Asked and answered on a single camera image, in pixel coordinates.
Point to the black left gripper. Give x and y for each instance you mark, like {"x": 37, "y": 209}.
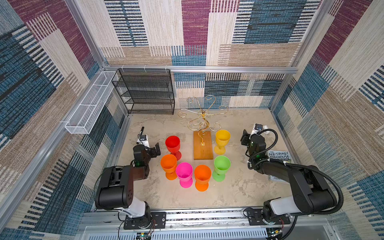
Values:
{"x": 153, "y": 154}

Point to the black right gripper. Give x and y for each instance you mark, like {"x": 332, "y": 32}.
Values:
{"x": 244, "y": 138}

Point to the light orange plastic wine glass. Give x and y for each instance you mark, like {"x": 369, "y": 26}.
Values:
{"x": 169, "y": 165}

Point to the red plastic wine glass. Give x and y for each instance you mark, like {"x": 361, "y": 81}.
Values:
{"x": 173, "y": 145}

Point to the yellow plastic wine glass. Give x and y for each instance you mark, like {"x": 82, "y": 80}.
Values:
{"x": 222, "y": 139}

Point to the green plastic wine glass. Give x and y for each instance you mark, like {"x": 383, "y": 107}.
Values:
{"x": 221, "y": 166}

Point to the magenta plastic wine glass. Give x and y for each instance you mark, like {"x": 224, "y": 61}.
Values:
{"x": 184, "y": 173}

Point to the dark orange plastic wine glass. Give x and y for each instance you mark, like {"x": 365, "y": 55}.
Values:
{"x": 202, "y": 176}

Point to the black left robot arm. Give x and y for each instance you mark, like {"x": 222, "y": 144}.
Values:
{"x": 116, "y": 189}

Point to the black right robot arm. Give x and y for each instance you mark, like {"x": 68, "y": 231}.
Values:
{"x": 313, "y": 192}

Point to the black mesh shelf rack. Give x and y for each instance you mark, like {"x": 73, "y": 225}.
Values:
{"x": 146, "y": 91}

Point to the treehouse paperback book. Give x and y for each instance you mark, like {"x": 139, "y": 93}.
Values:
{"x": 281, "y": 156}

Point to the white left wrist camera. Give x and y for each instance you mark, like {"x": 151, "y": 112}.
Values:
{"x": 143, "y": 140}

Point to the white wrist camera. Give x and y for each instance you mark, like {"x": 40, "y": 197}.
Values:
{"x": 257, "y": 129}
{"x": 143, "y": 140}

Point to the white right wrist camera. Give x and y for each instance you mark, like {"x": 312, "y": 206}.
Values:
{"x": 257, "y": 129}

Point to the gold wire wine glass rack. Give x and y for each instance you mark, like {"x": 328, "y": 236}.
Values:
{"x": 201, "y": 127}

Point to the white wire wall basket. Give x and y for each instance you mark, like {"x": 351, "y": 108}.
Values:
{"x": 86, "y": 114}

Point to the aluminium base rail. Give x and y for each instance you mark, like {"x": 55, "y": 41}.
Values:
{"x": 206, "y": 224}

